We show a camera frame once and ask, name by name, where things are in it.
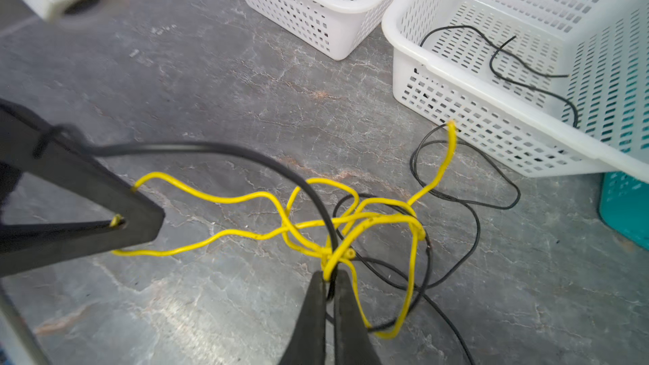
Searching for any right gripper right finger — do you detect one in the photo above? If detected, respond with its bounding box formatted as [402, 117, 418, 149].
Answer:
[334, 270, 381, 365]

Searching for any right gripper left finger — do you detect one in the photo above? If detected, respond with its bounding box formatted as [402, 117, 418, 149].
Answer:
[279, 271, 327, 365]

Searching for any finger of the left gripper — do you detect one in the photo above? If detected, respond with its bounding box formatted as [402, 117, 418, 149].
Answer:
[1, 220, 152, 277]
[1, 100, 165, 243]

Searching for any cable bundle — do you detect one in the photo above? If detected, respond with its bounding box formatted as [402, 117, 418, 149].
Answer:
[32, 120, 522, 365]

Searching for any black cable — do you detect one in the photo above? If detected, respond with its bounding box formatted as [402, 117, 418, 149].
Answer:
[418, 24, 580, 128]

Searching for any teal plastic basket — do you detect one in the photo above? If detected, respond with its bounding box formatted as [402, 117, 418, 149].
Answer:
[598, 172, 649, 250]

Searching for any middle white plastic basket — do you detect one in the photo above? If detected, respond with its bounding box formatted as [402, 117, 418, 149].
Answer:
[382, 0, 648, 182]

